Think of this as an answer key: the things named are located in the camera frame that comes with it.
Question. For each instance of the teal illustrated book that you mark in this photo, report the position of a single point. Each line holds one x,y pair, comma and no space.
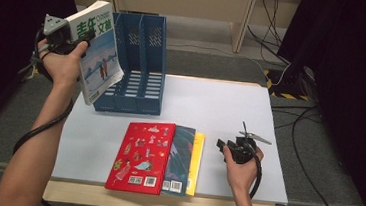
179,156

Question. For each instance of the stand base with hazard tape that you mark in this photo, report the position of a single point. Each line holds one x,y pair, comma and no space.
289,85

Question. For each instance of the person's left hand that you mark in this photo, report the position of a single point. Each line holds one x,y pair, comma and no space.
62,67

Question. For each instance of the person's right hand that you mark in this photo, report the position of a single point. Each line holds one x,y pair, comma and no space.
241,176

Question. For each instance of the black curtain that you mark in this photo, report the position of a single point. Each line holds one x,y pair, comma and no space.
12,7
357,81

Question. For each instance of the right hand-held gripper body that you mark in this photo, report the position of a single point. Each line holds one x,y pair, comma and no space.
243,153

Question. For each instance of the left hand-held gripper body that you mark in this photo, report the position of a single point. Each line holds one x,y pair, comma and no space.
56,31

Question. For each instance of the yellow book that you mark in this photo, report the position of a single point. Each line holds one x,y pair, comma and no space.
196,164

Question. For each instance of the red cartoon book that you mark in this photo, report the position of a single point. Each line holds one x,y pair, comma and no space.
142,156

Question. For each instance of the white paperback magazine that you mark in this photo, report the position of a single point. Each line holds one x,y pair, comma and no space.
100,52

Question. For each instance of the blue plastic file rack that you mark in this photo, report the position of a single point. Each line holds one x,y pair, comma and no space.
140,65

